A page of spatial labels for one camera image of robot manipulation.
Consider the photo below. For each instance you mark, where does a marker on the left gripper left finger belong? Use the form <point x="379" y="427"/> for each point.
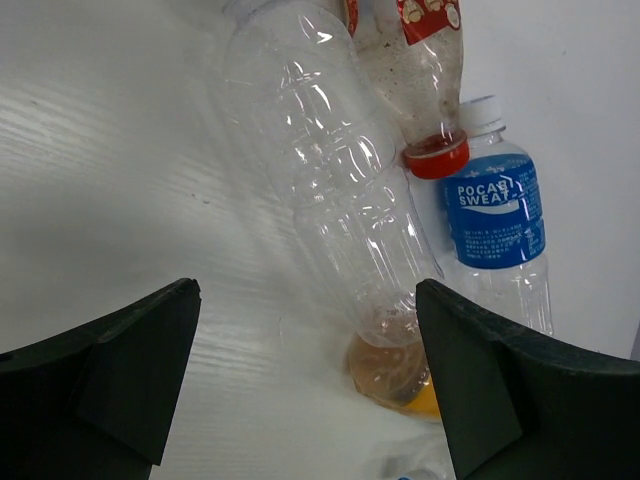
<point x="97" y="401"/>

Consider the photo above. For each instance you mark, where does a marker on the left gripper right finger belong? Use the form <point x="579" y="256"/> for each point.
<point x="518" y="404"/>

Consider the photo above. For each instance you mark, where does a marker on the blue label Pocari Sweat bottle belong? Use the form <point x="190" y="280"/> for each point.
<point x="496" y="222"/>

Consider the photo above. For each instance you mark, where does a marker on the clear bottle white cap front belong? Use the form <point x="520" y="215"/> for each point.
<point x="401" y="468"/>

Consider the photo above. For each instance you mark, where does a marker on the orange label bottle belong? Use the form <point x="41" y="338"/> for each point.
<point x="396" y="378"/>

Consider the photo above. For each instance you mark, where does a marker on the red label red cap bottle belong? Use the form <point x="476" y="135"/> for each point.
<point x="412" y="52"/>

